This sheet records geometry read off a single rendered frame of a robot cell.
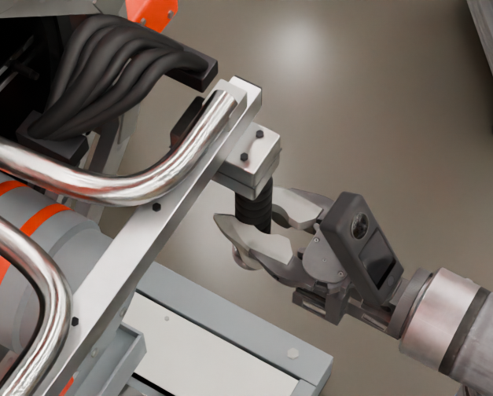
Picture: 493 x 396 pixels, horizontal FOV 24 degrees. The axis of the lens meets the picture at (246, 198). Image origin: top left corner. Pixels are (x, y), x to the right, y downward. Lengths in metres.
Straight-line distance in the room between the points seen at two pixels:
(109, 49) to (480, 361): 0.43
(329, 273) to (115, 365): 0.77
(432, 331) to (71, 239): 0.34
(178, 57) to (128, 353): 0.88
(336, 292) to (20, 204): 0.31
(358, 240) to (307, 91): 1.21
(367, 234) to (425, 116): 1.18
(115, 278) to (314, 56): 1.40
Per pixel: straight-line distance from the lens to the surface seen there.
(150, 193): 0.93
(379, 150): 2.16
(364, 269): 1.05
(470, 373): 1.08
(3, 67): 1.23
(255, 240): 1.10
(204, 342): 1.88
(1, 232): 0.92
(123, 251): 0.94
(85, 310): 0.92
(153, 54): 0.97
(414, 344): 1.08
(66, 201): 1.35
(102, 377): 1.80
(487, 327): 1.06
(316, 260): 1.09
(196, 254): 2.04
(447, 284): 1.08
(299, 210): 1.12
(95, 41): 0.98
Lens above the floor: 1.81
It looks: 60 degrees down
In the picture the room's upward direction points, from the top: straight up
